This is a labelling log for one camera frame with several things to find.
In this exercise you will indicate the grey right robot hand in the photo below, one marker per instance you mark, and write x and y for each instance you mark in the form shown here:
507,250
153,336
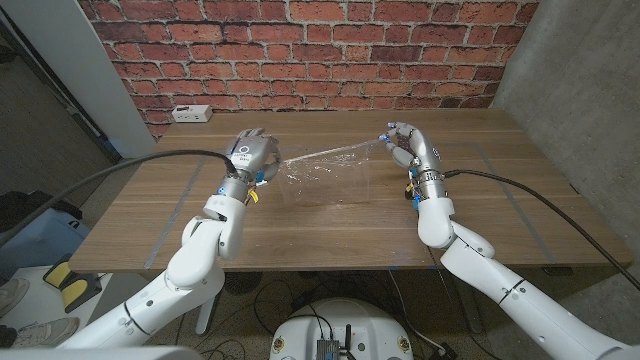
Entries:
425,155

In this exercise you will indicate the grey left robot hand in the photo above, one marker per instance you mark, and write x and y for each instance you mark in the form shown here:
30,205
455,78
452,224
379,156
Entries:
250,155

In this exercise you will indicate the clear plastic wrap sheet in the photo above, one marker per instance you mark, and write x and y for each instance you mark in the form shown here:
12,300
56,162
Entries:
325,180

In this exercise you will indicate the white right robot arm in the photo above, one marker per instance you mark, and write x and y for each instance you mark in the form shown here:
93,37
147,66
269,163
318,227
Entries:
500,280

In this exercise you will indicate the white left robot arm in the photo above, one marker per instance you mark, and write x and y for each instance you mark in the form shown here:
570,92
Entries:
200,250

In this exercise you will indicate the white power strip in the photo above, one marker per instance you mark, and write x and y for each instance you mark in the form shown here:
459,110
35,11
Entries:
191,113

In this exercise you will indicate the red brick printed backdrop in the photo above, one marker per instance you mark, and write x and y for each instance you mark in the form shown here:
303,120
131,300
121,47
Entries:
310,55

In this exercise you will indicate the round black floor object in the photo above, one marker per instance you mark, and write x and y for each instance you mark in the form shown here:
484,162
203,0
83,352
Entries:
242,282

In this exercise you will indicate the white table leg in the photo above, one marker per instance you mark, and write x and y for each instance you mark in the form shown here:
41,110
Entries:
470,320
206,317

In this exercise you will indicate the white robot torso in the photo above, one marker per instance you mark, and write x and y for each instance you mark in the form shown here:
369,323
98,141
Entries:
370,325

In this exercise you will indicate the black power adapter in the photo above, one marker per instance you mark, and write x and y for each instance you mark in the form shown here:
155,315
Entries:
448,351

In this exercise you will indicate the dark grey door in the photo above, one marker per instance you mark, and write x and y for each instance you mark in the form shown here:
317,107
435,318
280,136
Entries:
40,135

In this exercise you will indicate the yellow and black foot pedal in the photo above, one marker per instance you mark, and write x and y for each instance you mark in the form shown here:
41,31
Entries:
65,280

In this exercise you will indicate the white sneaker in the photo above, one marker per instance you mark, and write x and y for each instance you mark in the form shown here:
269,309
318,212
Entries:
12,295
45,332

